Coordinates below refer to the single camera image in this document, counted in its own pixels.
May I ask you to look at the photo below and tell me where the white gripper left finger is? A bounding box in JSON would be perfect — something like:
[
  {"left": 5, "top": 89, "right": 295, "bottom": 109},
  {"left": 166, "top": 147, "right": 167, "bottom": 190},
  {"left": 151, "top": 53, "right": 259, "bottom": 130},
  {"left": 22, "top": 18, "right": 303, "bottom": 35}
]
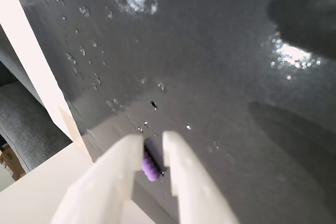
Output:
[{"left": 50, "top": 134, "right": 144, "bottom": 224}]

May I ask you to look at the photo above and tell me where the purple ribbed pen grip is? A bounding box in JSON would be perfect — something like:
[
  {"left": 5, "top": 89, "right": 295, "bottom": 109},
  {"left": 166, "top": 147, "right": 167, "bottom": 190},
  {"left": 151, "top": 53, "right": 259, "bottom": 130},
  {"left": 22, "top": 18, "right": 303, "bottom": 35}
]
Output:
[{"left": 141, "top": 137, "right": 164, "bottom": 183}]

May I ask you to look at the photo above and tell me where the grey plastic mat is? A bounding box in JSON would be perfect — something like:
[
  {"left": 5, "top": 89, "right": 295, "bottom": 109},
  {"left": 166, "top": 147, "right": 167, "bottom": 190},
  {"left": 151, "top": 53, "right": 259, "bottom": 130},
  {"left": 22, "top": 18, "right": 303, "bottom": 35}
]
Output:
[{"left": 7, "top": 0, "right": 336, "bottom": 224}]

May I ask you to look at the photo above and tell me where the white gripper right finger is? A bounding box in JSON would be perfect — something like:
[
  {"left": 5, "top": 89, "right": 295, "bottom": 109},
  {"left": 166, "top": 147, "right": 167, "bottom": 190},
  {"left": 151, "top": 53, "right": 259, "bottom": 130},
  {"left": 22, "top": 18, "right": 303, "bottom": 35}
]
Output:
[{"left": 162, "top": 130, "right": 240, "bottom": 224}]

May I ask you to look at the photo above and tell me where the brown cardboard box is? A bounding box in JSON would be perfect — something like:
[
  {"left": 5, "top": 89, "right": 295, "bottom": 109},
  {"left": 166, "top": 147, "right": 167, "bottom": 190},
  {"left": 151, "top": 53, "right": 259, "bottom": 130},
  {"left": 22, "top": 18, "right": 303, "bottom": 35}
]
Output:
[{"left": 0, "top": 144, "right": 27, "bottom": 182}]

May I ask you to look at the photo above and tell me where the grey fabric sofa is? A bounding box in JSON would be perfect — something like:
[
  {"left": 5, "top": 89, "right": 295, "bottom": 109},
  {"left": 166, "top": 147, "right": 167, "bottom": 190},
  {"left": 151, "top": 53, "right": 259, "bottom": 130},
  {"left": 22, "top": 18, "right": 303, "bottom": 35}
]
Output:
[{"left": 0, "top": 26, "right": 73, "bottom": 173}]

